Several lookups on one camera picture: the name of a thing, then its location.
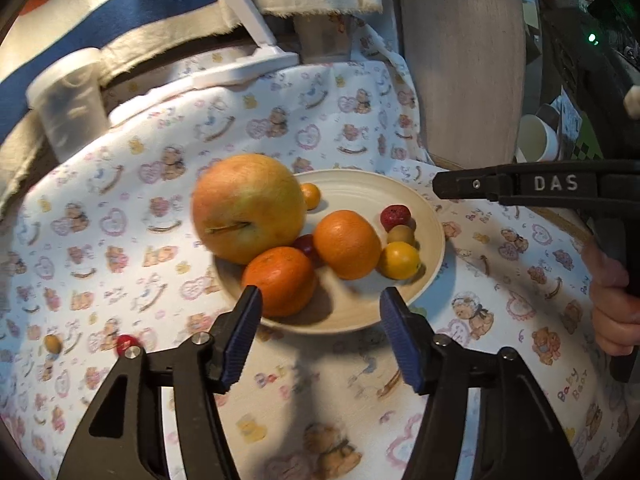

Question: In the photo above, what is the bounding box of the striped Paris fabric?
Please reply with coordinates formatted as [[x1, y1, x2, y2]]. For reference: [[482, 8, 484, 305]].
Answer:
[[1, 0, 383, 200]]

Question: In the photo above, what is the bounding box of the white LED desk lamp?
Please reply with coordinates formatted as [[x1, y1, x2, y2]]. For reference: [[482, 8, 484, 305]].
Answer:
[[108, 0, 299, 127]]

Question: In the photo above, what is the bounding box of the red small fruit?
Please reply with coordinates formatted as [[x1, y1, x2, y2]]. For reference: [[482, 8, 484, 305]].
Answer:
[[115, 334, 142, 356]]

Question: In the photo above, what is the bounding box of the translucent plastic container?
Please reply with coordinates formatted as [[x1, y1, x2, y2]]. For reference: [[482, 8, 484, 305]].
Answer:
[[25, 48, 110, 162]]

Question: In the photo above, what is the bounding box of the yellow cherry tomato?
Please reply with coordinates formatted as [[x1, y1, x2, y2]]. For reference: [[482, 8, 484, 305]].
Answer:
[[376, 242, 422, 281], [300, 183, 321, 211]]

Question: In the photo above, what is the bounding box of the baby bear print tablecloth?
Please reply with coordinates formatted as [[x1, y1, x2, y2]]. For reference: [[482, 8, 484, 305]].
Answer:
[[1, 27, 639, 479]]

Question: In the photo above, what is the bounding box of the person's right hand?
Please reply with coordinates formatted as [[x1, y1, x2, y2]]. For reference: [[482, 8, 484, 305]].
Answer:
[[582, 238, 640, 356]]

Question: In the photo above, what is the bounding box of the cream round plate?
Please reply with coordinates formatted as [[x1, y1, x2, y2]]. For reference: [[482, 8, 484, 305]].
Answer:
[[209, 168, 446, 336]]

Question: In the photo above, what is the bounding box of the wooden round board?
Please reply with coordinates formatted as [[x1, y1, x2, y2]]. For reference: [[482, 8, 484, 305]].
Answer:
[[398, 0, 525, 168]]

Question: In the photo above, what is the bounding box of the white mug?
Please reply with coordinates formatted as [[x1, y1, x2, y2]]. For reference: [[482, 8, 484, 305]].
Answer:
[[515, 115, 559, 162]]

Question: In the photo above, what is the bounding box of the red cherry tomato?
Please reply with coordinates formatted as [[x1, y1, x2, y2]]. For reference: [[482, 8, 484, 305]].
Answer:
[[291, 234, 323, 268]]

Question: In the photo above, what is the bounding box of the large yellow grapefruit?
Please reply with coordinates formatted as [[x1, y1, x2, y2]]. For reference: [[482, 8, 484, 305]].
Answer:
[[191, 154, 307, 264]]

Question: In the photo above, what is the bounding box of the dark red textured fruit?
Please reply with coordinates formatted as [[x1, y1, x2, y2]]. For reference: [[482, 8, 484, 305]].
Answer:
[[380, 205, 411, 232]]

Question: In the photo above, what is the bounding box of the small tan round fruit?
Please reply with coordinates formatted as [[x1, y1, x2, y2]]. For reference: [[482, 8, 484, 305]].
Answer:
[[43, 334, 63, 356]]

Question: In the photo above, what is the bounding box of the small green-brown fruit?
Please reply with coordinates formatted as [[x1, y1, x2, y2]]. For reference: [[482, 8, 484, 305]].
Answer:
[[387, 224, 416, 246]]

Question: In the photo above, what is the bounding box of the green checkered box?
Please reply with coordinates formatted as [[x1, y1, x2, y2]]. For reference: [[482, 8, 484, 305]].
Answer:
[[570, 112, 603, 160]]

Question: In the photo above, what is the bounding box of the orange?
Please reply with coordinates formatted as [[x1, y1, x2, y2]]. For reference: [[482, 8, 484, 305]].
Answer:
[[241, 246, 318, 318], [312, 210, 382, 281]]

